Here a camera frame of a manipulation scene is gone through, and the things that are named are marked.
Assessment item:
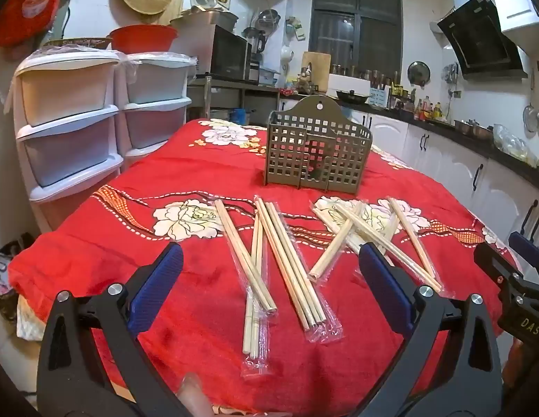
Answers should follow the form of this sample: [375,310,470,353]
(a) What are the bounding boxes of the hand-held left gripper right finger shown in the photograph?
[357,242,502,417]

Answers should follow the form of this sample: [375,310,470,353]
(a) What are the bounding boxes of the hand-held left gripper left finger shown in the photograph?
[36,242,196,417]

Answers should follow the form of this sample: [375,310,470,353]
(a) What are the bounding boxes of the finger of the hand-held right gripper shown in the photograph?
[508,231,539,278]
[474,241,524,289]

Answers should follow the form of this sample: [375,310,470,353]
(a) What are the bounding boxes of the group of chopsticks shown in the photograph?
[214,197,444,378]

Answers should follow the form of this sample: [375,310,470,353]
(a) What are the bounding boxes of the olive perforated chopstick holder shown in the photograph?
[264,96,375,195]

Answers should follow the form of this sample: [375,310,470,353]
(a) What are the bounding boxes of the person's right hand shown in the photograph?
[502,339,535,396]

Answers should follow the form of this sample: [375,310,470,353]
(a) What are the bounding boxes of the person's left hand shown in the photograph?
[177,373,215,417]

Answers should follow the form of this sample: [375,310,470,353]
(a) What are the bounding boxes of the red floral blanket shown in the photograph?
[9,118,520,415]

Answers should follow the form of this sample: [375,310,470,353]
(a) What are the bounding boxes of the clear plastic bag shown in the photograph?
[493,124,539,166]

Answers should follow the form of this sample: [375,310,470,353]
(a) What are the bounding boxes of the steel cooking pot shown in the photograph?
[454,118,494,140]

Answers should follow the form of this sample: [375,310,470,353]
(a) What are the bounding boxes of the hanging mesh strainer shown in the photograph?
[522,69,539,133]

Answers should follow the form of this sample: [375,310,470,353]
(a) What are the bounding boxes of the dark patterned cloth pile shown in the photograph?
[0,231,38,326]

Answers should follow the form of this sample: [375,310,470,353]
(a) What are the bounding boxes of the row of condiment bottles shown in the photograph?
[413,96,448,122]

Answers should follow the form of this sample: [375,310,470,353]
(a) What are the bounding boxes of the black wok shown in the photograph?
[335,89,369,105]

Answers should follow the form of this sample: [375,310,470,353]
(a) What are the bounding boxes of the drawer tower with blue drawer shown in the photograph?
[115,52,197,170]

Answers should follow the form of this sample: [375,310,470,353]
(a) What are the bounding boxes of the steel shelf rack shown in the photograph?
[187,76,282,128]

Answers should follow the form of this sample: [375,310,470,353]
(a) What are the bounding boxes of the hanging steel pot lid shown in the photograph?
[407,62,431,87]

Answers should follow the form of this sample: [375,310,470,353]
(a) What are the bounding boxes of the white rectangular box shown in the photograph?
[329,74,371,96]

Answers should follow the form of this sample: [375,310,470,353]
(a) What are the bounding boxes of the drawer tower with beige drawer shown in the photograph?
[11,49,124,232]

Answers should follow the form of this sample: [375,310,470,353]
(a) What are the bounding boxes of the row of spice jars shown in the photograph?
[331,64,403,90]

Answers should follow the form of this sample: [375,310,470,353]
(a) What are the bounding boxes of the black range hood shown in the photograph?
[437,0,529,80]

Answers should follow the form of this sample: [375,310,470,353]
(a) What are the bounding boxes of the wooden cutting board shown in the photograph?
[301,51,331,94]

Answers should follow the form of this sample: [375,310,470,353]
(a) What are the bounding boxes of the black microwave oven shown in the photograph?
[195,25,253,81]

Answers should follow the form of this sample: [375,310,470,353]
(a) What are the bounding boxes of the red plastic basin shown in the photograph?
[108,25,179,55]

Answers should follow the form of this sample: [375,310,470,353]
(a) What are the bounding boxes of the woven wicker basket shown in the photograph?
[42,37,114,50]

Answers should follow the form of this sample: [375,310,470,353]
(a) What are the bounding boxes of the black blender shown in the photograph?
[242,27,267,64]

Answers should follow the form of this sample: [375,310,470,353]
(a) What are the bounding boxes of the steel baking pan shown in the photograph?
[169,9,240,31]

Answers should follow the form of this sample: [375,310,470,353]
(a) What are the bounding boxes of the dark framed window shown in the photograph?
[308,0,403,76]

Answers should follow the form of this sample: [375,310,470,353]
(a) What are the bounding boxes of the green white hanging packet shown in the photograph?
[285,16,306,42]

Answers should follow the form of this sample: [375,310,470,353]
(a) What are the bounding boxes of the hanging steel colander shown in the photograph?
[253,9,281,38]

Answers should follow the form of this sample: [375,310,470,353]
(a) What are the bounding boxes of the red printed bag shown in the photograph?
[0,0,66,48]

